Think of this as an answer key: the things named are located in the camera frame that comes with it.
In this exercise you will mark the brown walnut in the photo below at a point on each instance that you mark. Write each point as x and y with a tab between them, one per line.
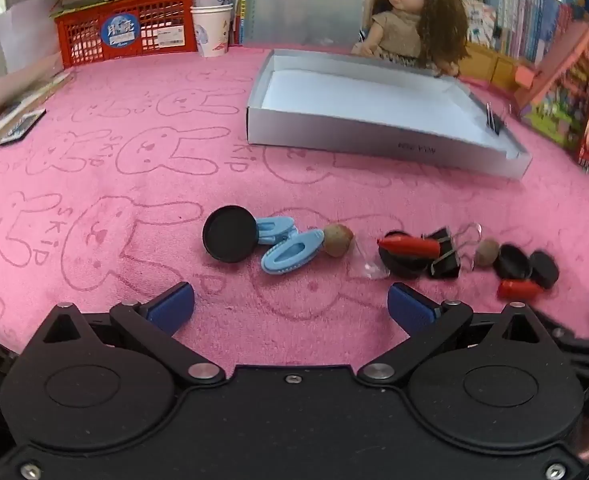
337	241
487	253

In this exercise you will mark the upright blue books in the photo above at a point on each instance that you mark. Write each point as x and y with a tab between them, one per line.
240	5

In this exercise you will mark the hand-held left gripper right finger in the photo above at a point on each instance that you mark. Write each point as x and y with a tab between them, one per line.
409	308

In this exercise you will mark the row of shelved books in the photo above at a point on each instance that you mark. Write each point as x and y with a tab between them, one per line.
529	15

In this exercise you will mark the clear plastic wrapper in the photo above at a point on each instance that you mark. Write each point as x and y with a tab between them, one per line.
369	267

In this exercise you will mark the red toy chili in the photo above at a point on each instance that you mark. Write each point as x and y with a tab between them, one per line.
519	290

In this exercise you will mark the grey translucent plastic folder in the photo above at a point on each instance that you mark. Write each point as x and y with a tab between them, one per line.
304	0

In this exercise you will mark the red pointed cap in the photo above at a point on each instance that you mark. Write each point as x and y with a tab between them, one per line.
409	246

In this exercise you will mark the black binder clip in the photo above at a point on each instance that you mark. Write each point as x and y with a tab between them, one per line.
495	124
444	261

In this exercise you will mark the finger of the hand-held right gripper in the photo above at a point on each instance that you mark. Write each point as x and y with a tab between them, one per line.
587	347

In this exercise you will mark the wooden drawer unit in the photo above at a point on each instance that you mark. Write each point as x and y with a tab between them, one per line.
499	67

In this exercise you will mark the pink rabbit-print blanket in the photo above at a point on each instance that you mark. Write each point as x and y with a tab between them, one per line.
124	260

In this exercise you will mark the red plastic basket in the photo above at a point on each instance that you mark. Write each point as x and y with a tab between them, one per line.
169	15

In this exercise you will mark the black round lid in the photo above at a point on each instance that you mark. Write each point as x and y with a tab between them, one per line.
404	266
512	262
229	235
544	270

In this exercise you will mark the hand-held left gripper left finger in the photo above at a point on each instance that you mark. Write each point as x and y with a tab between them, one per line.
172	306

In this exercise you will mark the white nested paper cup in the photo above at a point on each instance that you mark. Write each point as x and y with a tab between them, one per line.
212	6

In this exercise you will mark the dark flat card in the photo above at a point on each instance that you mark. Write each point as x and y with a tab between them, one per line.
22	127

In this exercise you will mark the white printed paper cup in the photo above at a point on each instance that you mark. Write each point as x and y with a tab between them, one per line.
212	32

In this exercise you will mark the white pencil-print box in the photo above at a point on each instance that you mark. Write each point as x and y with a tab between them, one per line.
480	22

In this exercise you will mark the pink toy house box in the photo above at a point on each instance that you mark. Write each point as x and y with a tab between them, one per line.
559	95

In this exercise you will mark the shallow grey cardboard box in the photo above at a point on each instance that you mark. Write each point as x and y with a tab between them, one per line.
349	127

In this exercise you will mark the pile of flat papers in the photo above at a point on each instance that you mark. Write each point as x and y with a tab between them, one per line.
9	97

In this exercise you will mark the blue hair clip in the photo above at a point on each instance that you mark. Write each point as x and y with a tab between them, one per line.
289	255
274	225

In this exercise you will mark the brown-haired doll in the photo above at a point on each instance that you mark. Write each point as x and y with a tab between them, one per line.
399	25

